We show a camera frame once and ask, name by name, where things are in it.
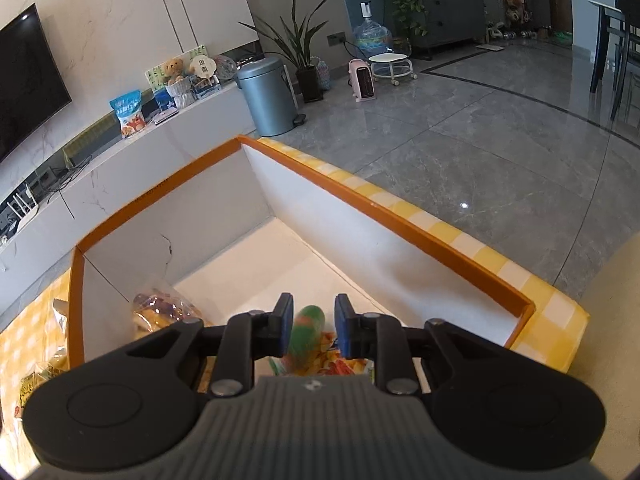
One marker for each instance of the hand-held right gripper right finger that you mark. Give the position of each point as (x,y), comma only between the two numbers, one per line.
(342,325)

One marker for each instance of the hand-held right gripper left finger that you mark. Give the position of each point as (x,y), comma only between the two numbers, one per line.
(285,322)

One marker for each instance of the green snack tube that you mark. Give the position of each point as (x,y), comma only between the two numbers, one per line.
(305,335)

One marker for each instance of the orange printed chip bag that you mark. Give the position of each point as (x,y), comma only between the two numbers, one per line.
(345,366)

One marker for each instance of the orange cardboard box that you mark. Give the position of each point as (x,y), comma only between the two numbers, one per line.
(350,240)

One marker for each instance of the clear pastry packet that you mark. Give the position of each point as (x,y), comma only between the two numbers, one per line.
(160,310)

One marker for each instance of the white marble television console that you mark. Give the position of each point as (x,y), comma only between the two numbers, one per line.
(150,160)

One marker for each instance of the grey pedal trash can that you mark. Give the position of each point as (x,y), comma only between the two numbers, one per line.
(267,100)

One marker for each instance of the crumpled pale snack packet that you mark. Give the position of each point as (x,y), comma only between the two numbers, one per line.
(61,315)

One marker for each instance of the tall leafy potted plant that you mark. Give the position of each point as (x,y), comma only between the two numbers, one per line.
(310,85)

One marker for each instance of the pink space heater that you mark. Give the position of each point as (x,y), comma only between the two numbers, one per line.
(362,80)

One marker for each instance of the blue snack bag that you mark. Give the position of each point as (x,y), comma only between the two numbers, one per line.
(129,115)

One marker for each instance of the glass plate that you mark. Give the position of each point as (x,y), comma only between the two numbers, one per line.
(226,67)

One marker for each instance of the yellow label cookie packet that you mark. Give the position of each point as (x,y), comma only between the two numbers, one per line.
(31,392)

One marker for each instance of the white rolling stool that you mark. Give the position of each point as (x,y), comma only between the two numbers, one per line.
(392,65)

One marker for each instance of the brown teddy bear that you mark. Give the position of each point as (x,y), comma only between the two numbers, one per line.
(177,80)

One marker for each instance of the round paper fan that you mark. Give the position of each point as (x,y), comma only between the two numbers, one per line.
(202,67)

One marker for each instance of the green gift box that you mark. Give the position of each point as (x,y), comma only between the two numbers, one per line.
(152,77)

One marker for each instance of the white router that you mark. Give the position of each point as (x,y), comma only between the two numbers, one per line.
(24,205)

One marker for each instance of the blue water jug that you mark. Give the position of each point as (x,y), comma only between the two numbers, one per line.
(372,35)

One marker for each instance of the grey drawer cabinet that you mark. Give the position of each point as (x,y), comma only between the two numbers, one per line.
(450,5)

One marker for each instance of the black dining table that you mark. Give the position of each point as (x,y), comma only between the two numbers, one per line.
(617,25)

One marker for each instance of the black wall television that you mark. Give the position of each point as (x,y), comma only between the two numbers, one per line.
(25,85)

